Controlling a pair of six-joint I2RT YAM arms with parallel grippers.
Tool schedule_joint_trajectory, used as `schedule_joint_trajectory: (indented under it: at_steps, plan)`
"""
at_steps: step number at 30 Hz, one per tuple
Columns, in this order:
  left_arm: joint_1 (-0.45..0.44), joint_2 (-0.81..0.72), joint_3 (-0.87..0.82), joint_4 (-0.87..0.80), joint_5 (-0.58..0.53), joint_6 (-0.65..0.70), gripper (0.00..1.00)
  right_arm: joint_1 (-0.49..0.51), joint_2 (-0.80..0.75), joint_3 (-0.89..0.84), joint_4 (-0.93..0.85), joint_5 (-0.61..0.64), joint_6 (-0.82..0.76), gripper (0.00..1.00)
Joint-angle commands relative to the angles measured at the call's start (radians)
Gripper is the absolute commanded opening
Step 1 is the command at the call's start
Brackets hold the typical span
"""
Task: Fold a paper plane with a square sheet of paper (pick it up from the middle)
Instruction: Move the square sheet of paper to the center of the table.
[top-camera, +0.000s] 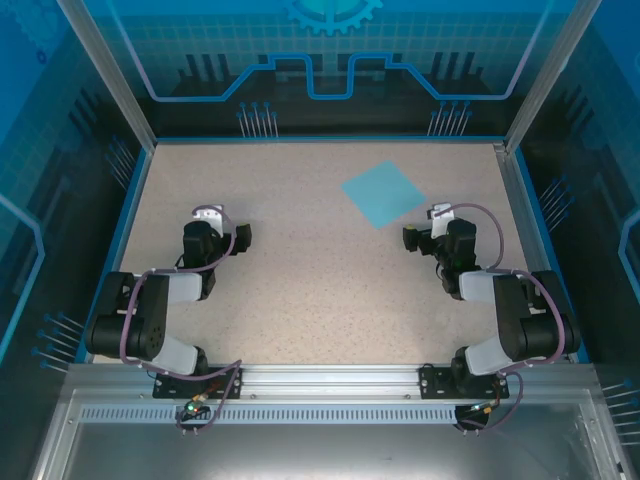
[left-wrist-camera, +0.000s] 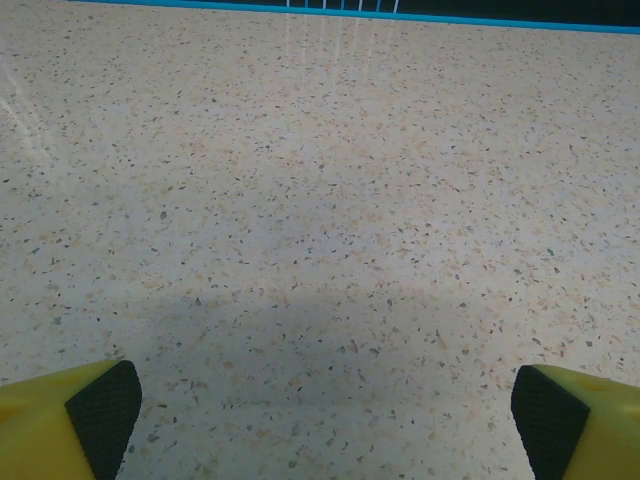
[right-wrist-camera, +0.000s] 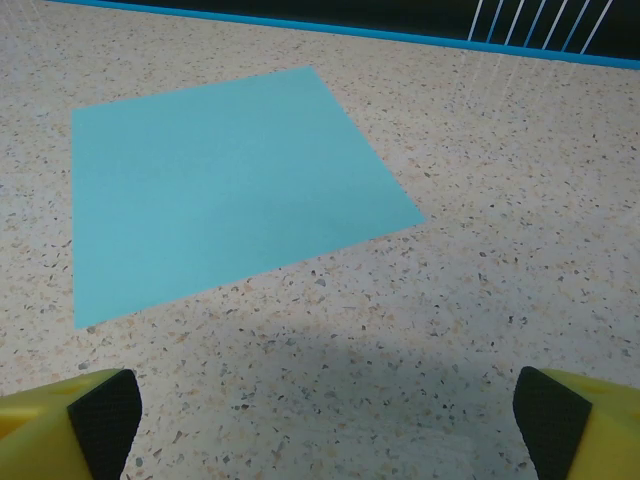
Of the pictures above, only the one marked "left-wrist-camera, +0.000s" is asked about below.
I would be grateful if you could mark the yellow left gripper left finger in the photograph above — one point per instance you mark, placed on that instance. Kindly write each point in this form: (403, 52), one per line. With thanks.
(45, 430)

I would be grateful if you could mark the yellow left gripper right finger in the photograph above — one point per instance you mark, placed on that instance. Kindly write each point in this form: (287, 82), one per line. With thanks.
(595, 430)

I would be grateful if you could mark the blue table edge strip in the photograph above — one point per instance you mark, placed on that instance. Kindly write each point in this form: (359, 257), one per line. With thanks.
(450, 19)

